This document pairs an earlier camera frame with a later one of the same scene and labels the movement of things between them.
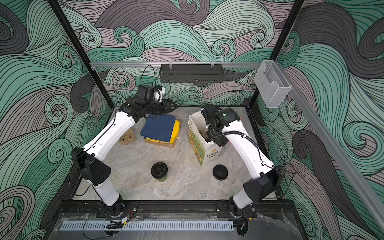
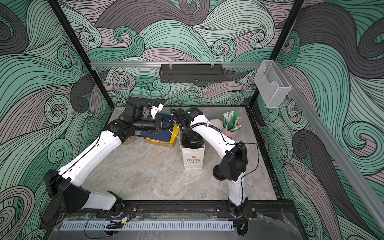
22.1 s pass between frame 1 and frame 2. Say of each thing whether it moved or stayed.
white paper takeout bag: moved
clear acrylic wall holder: stayed
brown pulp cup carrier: stayed
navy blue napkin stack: stayed
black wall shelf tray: stayed
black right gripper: moved
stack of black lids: stayed
